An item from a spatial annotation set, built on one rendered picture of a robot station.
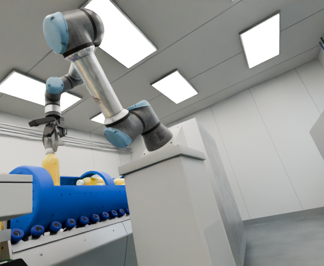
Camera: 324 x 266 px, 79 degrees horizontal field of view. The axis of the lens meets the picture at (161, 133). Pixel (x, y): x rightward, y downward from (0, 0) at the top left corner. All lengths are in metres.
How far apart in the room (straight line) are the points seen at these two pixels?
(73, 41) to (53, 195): 0.59
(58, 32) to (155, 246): 0.82
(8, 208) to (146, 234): 0.49
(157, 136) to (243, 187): 4.85
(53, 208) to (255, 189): 5.11
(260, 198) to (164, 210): 4.91
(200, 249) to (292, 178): 4.93
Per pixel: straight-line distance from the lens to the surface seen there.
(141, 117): 0.88
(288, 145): 5.66
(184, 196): 0.77
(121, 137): 0.80
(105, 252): 1.13
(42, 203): 0.91
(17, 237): 0.87
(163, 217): 0.82
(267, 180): 5.60
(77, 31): 0.79
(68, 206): 0.99
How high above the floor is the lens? 0.94
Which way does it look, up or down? 20 degrees up
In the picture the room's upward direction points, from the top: 14 degrees counter-clockwise
